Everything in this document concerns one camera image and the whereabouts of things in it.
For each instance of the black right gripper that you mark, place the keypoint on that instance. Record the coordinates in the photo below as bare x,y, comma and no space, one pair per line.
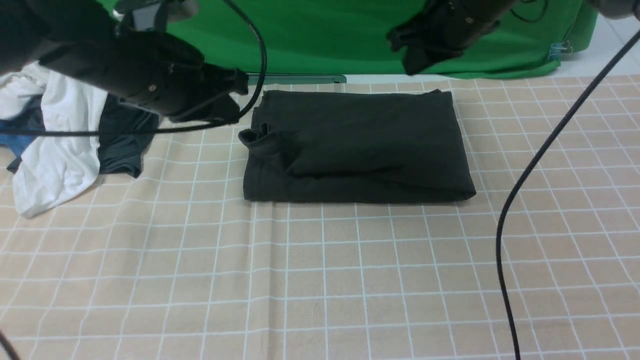
422,38

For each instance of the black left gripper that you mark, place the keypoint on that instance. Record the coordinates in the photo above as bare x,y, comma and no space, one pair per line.
207,95

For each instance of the dark gray long-sleeve top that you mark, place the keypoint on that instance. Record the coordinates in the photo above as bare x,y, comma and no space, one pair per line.
380,148

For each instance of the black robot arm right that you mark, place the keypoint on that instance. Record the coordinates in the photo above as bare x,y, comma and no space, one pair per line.
480,15

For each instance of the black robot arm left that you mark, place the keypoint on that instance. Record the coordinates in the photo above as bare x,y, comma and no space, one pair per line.
126,52

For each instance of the green backdrop cloth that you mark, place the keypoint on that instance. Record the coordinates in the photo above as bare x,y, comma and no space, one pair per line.
348,37

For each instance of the dark teal garment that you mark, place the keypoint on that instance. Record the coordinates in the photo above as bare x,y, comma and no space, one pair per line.
117,153

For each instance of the binder clip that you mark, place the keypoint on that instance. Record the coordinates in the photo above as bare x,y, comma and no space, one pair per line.
559,49

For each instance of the beige grid tablecloth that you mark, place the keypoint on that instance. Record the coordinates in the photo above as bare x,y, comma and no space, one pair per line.
175,265

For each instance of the white garment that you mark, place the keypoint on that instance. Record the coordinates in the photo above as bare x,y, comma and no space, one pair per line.
53,170

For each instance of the blue garment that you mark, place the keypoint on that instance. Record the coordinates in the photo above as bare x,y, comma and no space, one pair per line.
15,135

